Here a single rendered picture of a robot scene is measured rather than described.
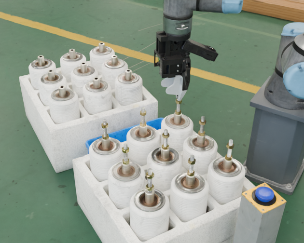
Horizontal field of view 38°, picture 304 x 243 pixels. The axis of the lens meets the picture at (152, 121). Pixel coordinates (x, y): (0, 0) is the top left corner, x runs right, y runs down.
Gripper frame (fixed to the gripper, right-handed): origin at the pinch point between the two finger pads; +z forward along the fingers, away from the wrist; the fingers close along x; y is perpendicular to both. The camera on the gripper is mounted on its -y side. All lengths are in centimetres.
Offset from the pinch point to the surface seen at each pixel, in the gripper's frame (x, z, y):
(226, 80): -56, 34, -45
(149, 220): 32.9, 10.9, 19.6
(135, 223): 30.7, 13.7, 22.3
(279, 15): -114, 32, -107
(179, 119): 1.0, 7.7, 0.5
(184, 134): 4.7, 10.9, 0.1
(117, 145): 6.0, 9.0, 20.7
